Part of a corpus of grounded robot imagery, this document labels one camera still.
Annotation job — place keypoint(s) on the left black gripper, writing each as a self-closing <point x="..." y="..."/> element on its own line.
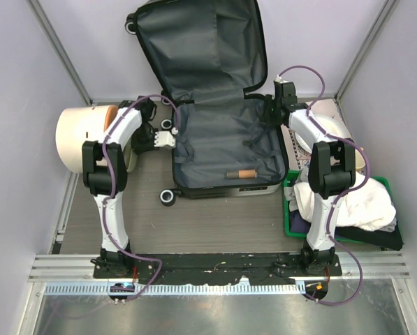
<point x="141" y="149"/>

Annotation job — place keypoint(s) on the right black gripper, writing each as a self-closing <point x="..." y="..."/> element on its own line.
<point x="269" y="102"/>

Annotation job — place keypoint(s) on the orange swing lid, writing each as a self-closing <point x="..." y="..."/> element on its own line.
<point x="110" y="116"/>

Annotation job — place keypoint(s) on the white cylindrical bin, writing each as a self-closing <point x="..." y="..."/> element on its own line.
<point x="80" y="137"/>

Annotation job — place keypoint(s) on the brown cosmetic tube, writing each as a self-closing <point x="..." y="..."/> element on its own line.
<point x="241" y="174"/>

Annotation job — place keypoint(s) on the grey garment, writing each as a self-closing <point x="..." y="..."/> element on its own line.
<point x="299" y="194"/>

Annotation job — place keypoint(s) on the black white astronaut suitcase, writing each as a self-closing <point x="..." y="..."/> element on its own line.
<point x="210" y="60"/>

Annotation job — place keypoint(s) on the purple garment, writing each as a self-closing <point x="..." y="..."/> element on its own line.
<point x="296" y="224"/>

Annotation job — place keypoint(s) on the white towel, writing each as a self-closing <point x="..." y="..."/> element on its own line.
<point x="369" y="208"/>

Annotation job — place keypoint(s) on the black garment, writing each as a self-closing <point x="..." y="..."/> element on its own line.
<point x="392" y="240"/>

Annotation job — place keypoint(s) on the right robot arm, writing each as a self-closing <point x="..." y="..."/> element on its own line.
<point x="332" y="171"/>

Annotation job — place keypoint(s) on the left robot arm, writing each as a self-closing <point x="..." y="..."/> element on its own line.
<point x="105" y="174"/>

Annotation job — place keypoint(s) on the patterned placemat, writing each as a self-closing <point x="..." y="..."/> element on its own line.
<point x="297" y="156"/>

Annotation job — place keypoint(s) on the white paper plate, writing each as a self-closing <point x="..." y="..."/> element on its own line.
<point x="334" y="126"/>

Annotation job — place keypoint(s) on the green plastic tray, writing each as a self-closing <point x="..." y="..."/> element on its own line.
<point x="302" y="236"/>

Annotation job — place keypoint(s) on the yellow cup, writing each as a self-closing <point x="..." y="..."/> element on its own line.
<point x="360" y="161"/>

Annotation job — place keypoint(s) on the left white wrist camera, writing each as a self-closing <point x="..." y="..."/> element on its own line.
<point x="166" y="139"/>

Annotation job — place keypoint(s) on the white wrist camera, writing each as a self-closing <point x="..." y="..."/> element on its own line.
<point x="279" y="80"/>
<point x="166" y="139"/>

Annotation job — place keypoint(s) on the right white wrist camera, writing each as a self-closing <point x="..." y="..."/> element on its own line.
<point x="279" y="80"/>

